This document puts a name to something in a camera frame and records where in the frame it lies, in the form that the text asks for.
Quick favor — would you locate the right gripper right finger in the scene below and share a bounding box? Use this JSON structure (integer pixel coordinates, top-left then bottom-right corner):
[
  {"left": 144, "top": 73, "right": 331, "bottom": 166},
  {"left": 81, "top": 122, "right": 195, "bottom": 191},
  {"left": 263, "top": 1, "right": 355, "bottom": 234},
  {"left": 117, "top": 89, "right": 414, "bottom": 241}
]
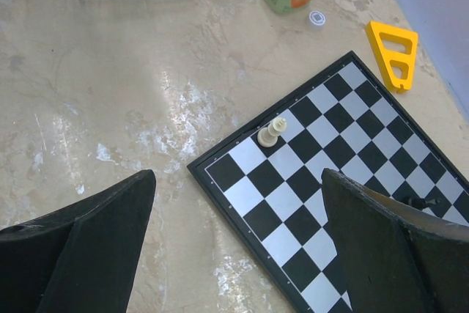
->
[{"left": 322, "top": 169, "right": 468, "bottom": 312}]

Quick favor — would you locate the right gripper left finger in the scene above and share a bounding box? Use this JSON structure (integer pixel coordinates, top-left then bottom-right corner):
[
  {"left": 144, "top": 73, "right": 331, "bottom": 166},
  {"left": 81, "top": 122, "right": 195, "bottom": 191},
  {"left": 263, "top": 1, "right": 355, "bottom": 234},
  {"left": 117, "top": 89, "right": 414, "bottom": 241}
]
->
[{"left": 1, "top": 169, "right": 156, "bottom": 312}]

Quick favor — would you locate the white tea bottle cap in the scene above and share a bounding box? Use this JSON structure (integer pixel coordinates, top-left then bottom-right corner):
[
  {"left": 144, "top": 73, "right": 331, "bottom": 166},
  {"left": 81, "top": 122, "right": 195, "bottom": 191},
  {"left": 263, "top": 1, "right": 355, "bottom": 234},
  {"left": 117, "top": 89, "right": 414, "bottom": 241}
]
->
[{"left": 307, "top": 10, "right": 326, "bottom": 31}]

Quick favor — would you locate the black chess piece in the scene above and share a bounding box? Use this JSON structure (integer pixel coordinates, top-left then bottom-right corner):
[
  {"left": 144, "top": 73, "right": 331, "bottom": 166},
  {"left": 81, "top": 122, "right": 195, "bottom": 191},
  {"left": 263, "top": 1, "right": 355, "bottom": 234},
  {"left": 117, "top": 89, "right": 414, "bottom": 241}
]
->
[{"left": 403, "top": 196, "right": 440, "bottom": 210}]

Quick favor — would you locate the chessboard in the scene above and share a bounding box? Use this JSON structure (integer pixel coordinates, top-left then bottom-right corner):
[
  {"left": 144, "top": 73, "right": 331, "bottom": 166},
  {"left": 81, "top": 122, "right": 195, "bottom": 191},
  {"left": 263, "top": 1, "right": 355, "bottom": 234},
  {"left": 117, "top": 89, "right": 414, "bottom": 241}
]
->
[{"left": 188, "top": 52, "right": 468, "bottom": 312}]

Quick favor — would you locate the white chess piece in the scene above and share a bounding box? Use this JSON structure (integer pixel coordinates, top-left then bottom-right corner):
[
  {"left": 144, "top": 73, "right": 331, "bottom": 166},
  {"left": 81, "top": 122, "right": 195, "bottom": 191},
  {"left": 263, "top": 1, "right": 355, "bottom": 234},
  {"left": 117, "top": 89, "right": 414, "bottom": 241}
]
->
[{"left": 256, "top": 117, "right": 287, "bottom": 148}]

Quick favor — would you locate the yellow triangle toy far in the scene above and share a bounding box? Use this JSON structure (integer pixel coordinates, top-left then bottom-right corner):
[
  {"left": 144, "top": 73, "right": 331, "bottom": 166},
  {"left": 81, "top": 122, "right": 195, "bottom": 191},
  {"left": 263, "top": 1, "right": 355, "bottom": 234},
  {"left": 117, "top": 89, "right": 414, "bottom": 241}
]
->
[{"left": 365, "top": 21, "right": 418, "bottom": 94}]

